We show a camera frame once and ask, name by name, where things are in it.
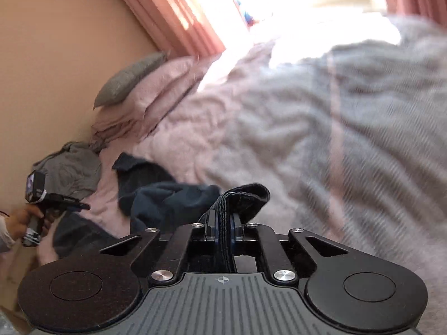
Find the grey checked cushion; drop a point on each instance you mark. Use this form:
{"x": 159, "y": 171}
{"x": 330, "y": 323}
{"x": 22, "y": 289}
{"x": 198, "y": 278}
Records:
{"x": 119, "y": 86}

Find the person's left hand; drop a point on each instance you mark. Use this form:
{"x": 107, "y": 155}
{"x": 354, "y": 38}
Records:
{"x": 15, "y": 226}

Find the pink left curtain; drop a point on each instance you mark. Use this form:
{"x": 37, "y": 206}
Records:
{"x": 178, "y": 27}

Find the pink and grey bed duvet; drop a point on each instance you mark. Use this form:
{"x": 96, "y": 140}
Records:
{"x": 350, "y": 139}

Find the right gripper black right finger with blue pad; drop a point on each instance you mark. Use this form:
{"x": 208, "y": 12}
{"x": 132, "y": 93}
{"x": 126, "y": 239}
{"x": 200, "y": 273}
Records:
{"x": 293, "y": 257}

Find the grey sweatpants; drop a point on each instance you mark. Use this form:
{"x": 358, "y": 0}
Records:
{"x": 74, "y": 170}

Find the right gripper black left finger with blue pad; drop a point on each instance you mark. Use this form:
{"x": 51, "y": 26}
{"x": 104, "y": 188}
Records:
{"x": 164, "y": 259}

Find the dark blue denim jeans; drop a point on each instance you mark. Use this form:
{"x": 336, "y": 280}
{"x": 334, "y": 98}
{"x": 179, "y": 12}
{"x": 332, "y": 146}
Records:
{"x": 150, "y": 196}

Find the colourful items on windowsill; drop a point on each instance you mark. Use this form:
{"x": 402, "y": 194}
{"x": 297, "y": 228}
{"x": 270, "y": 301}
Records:
{"x": 246, "y": 11}

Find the pink pillow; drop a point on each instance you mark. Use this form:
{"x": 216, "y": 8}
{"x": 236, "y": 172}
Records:
{"x": 150, "y": 100}

